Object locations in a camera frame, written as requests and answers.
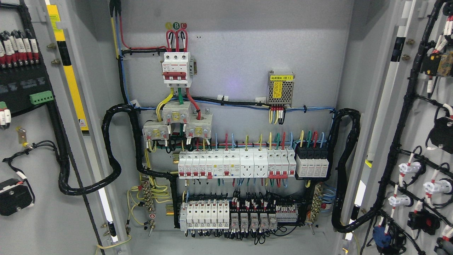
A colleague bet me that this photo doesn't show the grey cabinet door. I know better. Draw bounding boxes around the grey cabinet door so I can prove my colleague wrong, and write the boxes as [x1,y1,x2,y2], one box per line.
[0,0,130,255]
[333,0,453,255]

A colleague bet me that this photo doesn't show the brass ground terminal bar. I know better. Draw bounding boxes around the brass ground terminal bar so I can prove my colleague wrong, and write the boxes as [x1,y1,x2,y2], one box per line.
[141,180,156,236]

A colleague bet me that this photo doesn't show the red white main breaker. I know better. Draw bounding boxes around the red white main breaker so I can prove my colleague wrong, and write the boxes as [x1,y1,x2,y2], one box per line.
[162,52,195,88]

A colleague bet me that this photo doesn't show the white current transformers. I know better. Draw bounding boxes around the white current transformers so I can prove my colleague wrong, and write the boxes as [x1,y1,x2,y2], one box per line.
[142,101,213,140]

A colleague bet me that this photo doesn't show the perforated metal power supply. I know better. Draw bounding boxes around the perforated metal power supply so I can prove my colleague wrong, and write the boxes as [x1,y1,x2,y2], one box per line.
[267,70,296,105]

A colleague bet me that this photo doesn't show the upper row circuit breakers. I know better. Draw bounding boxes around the upper row circuit breakers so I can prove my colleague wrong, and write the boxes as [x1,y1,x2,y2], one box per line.
[178,147,296,179]

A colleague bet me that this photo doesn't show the black corrugated cable conduit left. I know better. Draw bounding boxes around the black corrugated cable conduit left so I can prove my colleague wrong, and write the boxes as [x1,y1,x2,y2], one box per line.
[58,103,177,196]

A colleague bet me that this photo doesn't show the lower row relays and breakers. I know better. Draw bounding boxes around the lower row relays and breakers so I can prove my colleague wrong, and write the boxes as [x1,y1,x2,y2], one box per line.
[178,191,302,239]

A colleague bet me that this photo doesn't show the black white surge protector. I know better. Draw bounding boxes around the black white surge protector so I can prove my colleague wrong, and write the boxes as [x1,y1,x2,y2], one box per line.
[295,145,329,180]

